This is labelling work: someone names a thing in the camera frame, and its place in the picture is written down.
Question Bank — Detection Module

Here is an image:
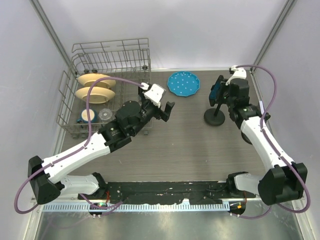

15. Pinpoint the black phone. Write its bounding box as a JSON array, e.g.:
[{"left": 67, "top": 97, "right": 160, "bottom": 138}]
[{"left": 208, "top": 83, "right": 221, "bottom": 107}]

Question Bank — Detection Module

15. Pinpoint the black phone stand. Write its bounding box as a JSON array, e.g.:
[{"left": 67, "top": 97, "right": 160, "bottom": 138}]
[
  {"left": 240, "top": 112, "right": 271, "bottom": 146},
  {"left": 203, "top": 103, "right": 226, "bottom": 127}
]

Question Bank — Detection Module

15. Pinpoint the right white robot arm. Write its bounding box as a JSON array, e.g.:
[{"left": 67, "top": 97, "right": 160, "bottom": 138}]
[{"left": 211, "top": 75, "right": 308, "bottom": 206}]

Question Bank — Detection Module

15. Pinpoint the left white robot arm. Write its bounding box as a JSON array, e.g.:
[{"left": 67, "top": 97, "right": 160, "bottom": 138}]
[{"left": 28, "top": 99, "right": 175, "bottom": 205}]

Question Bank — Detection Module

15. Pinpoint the blue dotted plate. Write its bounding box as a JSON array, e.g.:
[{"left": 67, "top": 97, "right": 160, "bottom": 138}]
[{"left": 167, "top": 71, "right": 200, "bottom": 97}]

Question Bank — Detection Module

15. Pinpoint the clear glass cup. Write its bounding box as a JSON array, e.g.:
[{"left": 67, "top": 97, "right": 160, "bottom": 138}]
[{"left": 98, "top": 108, "right": 114, "bottom": 124}]

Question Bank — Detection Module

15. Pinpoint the lower beige plate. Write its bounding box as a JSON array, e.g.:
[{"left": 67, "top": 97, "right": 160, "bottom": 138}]
[{"left": 75, "top": 86, "right": 116, "bottom": 104}]

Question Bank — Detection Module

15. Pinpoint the beige plate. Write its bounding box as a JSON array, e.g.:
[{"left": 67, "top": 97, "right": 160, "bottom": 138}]
[
  {"left": 75, "top": 86, "right": 116, "bottom": 104},
  {"left": 77, "top": 73, "right": 116, "bottom": 89}
]

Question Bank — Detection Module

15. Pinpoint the blue mug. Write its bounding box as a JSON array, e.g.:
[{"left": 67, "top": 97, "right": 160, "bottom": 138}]
[{"left": 76, "top": 108, "right": 98, "bottom": 124}]

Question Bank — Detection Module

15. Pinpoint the upper beige plate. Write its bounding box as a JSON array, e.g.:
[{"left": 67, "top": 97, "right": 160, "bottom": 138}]
[{"left": 77, "top": 73, "right": 116, "bottom": 89}]

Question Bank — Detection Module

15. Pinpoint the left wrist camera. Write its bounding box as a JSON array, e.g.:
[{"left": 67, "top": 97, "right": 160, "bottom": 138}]
[{"left": 141, "top": 82, "right": 166, "bottom": 108}]

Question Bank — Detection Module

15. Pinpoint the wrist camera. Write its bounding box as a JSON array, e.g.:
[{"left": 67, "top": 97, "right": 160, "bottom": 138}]
[
  {"left": 141, "top": 82, "right": 166, "bottom": 108},
  {"left": 225, "top": 65, "right": 247, "bottom": 86}
]

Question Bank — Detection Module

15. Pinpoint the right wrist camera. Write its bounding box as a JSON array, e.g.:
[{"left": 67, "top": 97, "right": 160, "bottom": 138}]
[{"left": 225, "top": 65, "right": 247, "bottom": 86}]

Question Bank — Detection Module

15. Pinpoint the grey wire dish rack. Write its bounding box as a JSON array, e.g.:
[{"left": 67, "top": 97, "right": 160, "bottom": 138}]
[{"left": 56, "top": 38, "right": 151, "bottom": 139}]

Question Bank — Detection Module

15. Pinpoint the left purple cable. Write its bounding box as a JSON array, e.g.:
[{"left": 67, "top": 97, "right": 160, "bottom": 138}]
[{"left": 13, "top": 76, "right": 151, "bottom": 218}]

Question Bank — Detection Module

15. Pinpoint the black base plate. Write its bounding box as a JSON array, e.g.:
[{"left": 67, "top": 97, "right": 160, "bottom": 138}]
[{"left": 85, "top": 181, "right": 256, "bottom": 205}]

